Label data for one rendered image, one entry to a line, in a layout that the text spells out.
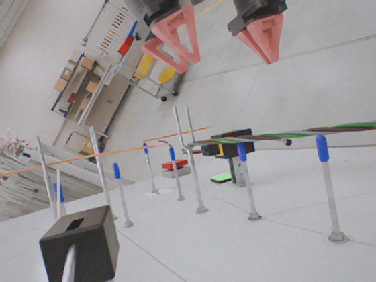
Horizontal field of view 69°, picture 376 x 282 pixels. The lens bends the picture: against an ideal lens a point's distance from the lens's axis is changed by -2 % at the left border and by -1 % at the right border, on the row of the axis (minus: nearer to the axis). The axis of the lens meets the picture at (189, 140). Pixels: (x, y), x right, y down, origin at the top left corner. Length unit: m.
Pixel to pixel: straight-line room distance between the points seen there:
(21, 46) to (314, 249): 8.61
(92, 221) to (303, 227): 0.19
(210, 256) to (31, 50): 8.52
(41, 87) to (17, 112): 0.89
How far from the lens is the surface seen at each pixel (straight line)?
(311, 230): 0.28
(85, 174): 1.06
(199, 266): 0.25
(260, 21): 0.51
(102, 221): 0.16
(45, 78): 8.55
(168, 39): 0.41
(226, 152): 0.44
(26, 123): 8.54
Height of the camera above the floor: 1.40
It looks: 25 degrees down
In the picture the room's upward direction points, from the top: 62 degrees counter-clockwise
